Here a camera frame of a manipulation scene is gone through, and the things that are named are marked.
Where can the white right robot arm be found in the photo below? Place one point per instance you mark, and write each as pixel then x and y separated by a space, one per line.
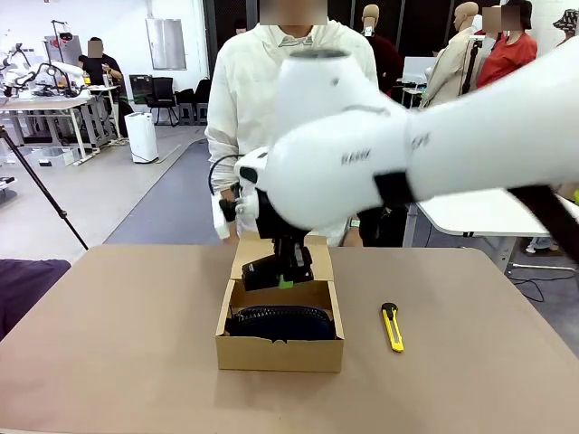
pixel 339 158

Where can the seated person in black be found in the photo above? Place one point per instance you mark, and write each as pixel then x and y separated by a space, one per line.
pixel 100 65

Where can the black office chair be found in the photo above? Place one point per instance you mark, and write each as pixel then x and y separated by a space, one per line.
pixel 161 99

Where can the white side table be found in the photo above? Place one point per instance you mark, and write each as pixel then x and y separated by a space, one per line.
pixel 488 212

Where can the mannequin in beige coat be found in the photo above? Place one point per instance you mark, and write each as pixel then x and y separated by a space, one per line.
pixel 452 68

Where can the open cardboard box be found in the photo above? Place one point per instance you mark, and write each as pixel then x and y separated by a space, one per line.
pixel 278 357

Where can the white air purifier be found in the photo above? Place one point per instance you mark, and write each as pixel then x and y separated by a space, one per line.
pixel 142 138

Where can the black camera tripod stand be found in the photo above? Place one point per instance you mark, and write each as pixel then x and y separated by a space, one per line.
pixel 470 63

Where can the wristwatch with green face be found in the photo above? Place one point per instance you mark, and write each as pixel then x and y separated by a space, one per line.
pixel 355 222

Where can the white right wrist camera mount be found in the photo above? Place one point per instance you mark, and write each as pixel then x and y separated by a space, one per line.
pixel 227 217

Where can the black tripod leg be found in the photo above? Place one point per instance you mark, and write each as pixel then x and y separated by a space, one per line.
pixel 40 190

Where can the mannequin in dark red top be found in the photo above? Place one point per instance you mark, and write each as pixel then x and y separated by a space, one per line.
pixel 384 50

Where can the black padded chair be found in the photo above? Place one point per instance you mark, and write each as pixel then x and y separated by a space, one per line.
pixel 194 101

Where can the yellow utility knife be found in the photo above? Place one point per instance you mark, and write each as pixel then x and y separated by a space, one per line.
pixel 392 329

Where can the grey wall panel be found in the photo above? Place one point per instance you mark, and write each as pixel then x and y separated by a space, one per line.
pixel 166 44

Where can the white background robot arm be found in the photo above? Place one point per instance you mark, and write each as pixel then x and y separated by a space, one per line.
pixel 13 72
pixel 63 70

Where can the dark purple cloth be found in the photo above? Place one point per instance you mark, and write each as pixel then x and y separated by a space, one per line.
pixel 27 289

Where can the grey background desk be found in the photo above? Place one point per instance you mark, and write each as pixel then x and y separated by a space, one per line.
pixel 45 106

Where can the person in white jacket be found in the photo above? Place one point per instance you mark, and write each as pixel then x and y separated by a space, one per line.
pixel 235 90

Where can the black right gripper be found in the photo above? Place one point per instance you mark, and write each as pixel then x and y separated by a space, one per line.
pixel 276 221

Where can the black rectangular box item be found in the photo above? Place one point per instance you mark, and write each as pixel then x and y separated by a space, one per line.
pixel 260 273

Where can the person's left hand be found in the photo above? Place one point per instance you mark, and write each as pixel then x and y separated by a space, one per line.
pixel 354 236

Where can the mannequin with bucket hat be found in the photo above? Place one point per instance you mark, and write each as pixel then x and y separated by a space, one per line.
pixel 567 22

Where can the person in red shirt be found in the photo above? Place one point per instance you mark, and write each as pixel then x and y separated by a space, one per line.
pixel 506 59

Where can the navy zippered pouch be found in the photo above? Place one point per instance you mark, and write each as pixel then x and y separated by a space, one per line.
pixel 280 325

